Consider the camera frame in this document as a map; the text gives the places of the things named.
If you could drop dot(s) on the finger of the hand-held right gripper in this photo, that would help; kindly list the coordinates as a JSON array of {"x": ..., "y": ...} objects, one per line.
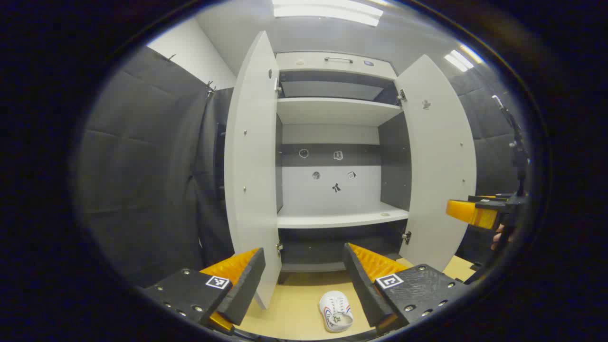
[
  {"x": 470, "y": 213},
  {"x": 484, "y": 197}
]

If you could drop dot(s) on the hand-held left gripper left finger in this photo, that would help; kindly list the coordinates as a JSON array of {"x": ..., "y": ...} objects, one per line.
[{"x": 242, "y": 289}]

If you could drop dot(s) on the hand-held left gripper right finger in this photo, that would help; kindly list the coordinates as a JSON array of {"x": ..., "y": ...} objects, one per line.
[{"x": 363, "y": 289}]

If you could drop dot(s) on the white striped canvas shoe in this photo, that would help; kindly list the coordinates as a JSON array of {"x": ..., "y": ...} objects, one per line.
[{"x": 336, "y": 311}]

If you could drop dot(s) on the white cabinet door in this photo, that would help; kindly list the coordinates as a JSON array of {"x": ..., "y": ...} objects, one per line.
[
  {"x": 251, "y": 166},
  {"x": 439, "y": 166}
]

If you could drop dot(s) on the small ceiling light panel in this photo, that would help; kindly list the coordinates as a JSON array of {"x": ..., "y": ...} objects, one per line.
[{"x": 460, "y": 58}]

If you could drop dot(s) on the black backdrop cloth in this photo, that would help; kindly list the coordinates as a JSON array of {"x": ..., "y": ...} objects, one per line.
[{"x": 142, "y": 166}]

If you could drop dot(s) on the long ceiling light panel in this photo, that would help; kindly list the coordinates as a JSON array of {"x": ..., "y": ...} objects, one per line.
[{"x": 327, "y": 12}]

